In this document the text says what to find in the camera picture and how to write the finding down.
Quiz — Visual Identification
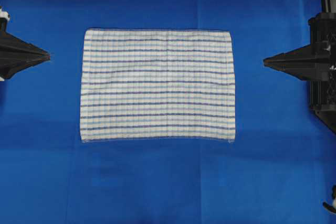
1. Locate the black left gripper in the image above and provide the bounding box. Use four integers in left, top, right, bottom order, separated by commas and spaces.
0, 6, 50, 80

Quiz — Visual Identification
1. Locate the blue table cloth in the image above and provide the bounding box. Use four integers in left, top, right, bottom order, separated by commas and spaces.
1, 0, 335, 223

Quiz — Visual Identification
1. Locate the blue striped white towel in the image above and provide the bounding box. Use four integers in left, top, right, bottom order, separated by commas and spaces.
79, 28, 236, 143

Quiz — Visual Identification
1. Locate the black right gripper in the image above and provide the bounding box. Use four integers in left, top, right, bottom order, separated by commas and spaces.
263, 13, 335, 111

